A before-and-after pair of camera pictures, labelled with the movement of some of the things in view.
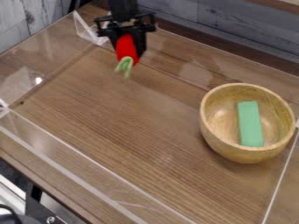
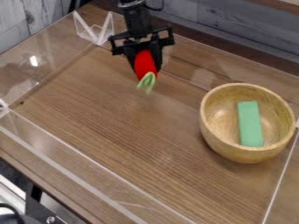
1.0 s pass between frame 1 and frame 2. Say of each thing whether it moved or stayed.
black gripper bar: moved
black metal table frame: stayed
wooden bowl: stayed
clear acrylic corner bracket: stayed
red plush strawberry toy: moved
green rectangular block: stayed
